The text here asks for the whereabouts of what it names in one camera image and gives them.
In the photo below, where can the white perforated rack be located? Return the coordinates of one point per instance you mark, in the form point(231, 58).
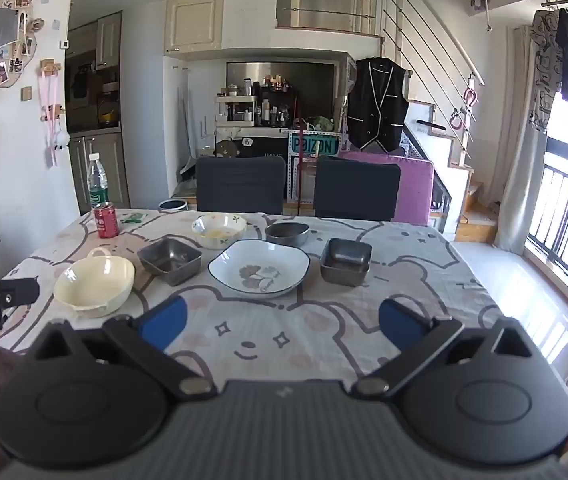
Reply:
point(292, 180)

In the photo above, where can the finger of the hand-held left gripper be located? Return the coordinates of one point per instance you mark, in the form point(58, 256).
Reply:
point(14, 291)

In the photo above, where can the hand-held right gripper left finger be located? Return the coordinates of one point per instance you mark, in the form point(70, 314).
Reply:
point(164, 322)

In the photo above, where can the small grey trash can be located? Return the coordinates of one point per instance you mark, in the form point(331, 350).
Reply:
point(173, 205)

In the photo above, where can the white plush toy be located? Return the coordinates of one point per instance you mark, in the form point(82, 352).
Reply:
point(59, 140)

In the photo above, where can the lemon print scalloped bowl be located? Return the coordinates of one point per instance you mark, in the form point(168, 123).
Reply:
point(216, 232)

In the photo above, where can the beige curtain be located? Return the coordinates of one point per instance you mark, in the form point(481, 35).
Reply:
point(518, 170)

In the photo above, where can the hanging patterned garment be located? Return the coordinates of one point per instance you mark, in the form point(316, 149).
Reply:
point(544, 75)

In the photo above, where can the metal stair railing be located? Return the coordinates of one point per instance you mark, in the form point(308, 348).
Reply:
point(428, 30)

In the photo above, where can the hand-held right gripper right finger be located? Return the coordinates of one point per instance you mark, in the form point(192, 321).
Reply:
point(402, 322)

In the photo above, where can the grey kitchen cabinet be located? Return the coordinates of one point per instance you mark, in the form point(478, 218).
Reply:
point(106, 170)

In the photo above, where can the teal sign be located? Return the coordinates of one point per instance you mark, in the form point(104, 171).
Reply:
point(314, 145)

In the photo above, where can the shelf with bottles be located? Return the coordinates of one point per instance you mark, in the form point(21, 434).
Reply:
point(264, 107)

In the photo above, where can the clear plastic water bottle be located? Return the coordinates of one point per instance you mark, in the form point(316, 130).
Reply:
point(98, 180)

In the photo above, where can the cream upper cabinet door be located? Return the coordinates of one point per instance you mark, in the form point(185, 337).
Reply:
point(195, 22)

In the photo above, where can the bear print tablecloth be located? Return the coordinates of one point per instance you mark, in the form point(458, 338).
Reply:
point(314, 320)

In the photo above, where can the black vest with white trim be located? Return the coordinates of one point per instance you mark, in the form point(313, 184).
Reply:
point(376, 105)

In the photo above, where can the green packet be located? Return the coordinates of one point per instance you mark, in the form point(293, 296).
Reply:
point(131, 218)

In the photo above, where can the red drink can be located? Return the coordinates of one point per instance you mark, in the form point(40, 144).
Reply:
point(106, 220)

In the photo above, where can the staircase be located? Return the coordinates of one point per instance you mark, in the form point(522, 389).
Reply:
point(458, 160)

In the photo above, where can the black window guard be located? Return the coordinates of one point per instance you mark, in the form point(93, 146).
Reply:
point(558, 220)

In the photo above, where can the square steel bowl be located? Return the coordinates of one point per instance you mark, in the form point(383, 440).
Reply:
point(346, 265)
point(169, 260)

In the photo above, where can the purple chair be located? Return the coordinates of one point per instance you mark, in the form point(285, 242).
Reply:
point(413, 190)

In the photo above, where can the round steel bowl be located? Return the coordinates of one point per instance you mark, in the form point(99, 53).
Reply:
point(286, 235)

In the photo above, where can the dark fabric chair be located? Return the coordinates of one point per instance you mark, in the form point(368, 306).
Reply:
point(356, 187)
point(241, 185)

